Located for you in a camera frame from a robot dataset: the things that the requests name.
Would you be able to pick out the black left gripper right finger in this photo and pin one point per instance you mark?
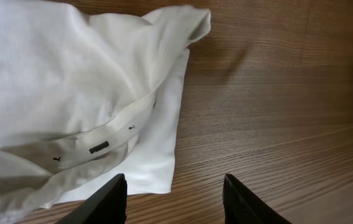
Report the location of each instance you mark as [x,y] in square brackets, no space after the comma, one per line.
[242,206]

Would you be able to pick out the white t-shirt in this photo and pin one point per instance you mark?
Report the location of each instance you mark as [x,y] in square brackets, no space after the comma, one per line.
[78,93]

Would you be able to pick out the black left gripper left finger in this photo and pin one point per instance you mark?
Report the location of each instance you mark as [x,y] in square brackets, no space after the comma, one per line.
[106,206]

